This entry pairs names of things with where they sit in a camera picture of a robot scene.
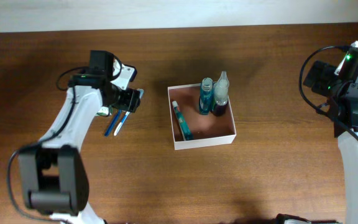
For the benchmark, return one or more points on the blue disposable razor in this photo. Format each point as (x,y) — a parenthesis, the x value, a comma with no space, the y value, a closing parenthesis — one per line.
(112,123)

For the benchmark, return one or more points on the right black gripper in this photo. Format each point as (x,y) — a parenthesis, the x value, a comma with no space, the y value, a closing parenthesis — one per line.
(324,71)

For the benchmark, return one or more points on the blue white toothbrush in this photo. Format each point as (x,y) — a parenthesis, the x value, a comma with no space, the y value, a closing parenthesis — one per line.
(121,123)

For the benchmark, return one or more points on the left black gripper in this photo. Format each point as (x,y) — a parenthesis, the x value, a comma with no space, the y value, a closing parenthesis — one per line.
(131,99)

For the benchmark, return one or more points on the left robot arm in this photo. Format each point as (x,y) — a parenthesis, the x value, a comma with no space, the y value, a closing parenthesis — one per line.
(46,180)

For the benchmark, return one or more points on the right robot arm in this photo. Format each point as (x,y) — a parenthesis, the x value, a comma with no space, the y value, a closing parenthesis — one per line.
(343,112)

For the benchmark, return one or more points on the blue mouthwash bottle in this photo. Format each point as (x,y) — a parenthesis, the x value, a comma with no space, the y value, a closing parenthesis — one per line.
(206,92)

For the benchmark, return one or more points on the teal toothpaste tube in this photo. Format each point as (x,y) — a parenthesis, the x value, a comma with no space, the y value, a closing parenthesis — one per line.
(185,131)

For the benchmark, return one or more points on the green white soap box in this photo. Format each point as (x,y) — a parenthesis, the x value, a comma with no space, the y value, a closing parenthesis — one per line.
(104,111)

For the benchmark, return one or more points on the white open cardboard box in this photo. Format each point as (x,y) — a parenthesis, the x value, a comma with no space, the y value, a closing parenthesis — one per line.
(207,130)

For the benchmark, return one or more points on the purple hand soap pump bottle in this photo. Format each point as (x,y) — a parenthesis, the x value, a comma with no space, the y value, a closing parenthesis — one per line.
(220,95)

